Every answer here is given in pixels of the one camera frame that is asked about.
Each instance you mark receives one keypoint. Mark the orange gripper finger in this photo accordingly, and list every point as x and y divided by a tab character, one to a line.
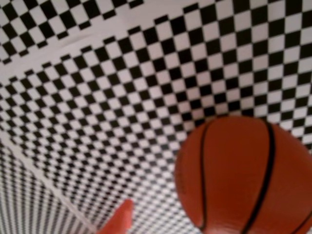
120	221

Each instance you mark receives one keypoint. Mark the orange foam mini basketball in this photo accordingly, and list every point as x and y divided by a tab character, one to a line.
239	175

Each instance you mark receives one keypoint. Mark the black white checkerboard sheet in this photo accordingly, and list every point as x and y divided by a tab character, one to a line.
24	207
36	24
146	109

